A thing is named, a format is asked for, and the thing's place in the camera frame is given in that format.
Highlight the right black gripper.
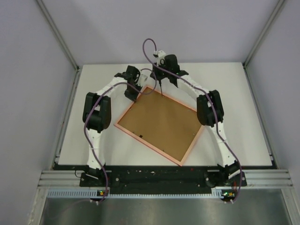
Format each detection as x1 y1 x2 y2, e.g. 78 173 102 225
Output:
150 61 170 82

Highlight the red picture frame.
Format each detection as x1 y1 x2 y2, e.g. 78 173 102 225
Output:
114 85 204 166

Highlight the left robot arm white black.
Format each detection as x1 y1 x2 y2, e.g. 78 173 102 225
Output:
82 66 147 186

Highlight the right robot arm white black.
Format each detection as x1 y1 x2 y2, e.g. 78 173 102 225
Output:
153 50 240 186

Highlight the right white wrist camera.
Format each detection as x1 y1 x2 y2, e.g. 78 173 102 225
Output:
153 50 166 66

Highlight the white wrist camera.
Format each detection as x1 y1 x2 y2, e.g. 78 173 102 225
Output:
153 50 166 66
137 74 148 87

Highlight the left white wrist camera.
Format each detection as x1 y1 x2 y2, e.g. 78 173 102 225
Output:
137 74 148 87

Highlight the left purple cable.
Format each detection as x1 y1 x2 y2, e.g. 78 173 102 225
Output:
83 68 155 204

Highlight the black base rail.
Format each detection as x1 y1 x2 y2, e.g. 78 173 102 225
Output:
52 165 247 194

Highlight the left corner aluminium post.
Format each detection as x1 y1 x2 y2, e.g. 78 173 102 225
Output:
35 0 80 71

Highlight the corner aluminium post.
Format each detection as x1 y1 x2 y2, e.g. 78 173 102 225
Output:
35 0 80 71
242 0 288 68

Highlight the right corner aluminium post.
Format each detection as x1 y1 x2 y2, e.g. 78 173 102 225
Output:
242 0 288 68

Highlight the grey slotted cable duct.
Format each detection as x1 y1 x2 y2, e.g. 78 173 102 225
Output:
47 188 235 200

